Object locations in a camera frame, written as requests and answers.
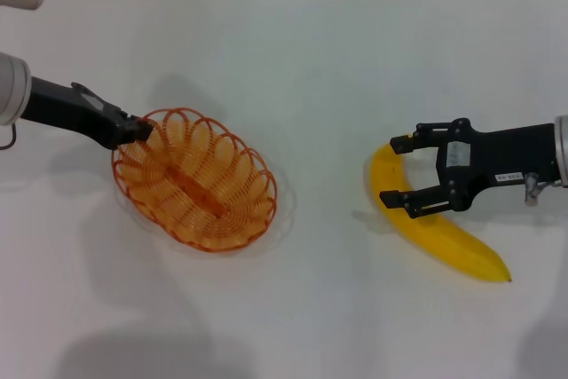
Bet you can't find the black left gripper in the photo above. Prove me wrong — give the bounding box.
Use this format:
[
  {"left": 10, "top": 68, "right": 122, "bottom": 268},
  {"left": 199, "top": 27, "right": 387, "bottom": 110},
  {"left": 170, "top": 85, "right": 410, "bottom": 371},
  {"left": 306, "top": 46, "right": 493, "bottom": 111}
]
[{"left": 21, "top": 75, "right": 155, "bottom": 151}]

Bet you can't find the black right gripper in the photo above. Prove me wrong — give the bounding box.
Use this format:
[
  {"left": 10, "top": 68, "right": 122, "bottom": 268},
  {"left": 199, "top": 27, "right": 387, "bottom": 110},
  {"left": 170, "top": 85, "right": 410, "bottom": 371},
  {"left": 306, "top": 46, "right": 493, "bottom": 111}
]
[{"left": 378, "top": 117, "right": 560, "bottom": 220}]

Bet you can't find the orange wire basket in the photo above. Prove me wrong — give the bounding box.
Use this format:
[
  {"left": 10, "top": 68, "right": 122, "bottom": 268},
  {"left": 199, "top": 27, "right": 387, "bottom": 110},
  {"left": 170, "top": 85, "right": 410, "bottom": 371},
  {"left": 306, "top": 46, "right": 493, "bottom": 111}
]
[{"left": 111, "top": 107, "right": 279, "bottom": 256}]

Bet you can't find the yellow banana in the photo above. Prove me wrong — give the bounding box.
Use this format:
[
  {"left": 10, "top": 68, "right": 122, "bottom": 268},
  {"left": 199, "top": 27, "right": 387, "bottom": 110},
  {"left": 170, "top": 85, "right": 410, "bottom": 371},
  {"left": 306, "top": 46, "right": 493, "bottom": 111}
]
[{"left": 369, "top": 141, "right": 513, "bottom": 284}]

